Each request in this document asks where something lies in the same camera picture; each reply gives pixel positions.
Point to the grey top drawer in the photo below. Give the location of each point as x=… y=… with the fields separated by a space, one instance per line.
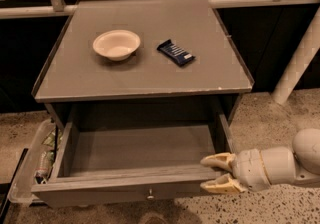
x=122 y=152

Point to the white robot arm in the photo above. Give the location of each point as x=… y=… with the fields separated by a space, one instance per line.
x=299 y=165

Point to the dark blue snack bar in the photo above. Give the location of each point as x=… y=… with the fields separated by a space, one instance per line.
x=177 y=54

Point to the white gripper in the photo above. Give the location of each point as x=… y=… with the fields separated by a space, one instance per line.
x=247 y=168

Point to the grey drawer cabinet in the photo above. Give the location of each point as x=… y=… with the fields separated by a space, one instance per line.
x=74 y=72

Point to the clear plastic bin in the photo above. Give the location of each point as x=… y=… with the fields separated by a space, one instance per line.
x=35 y=167

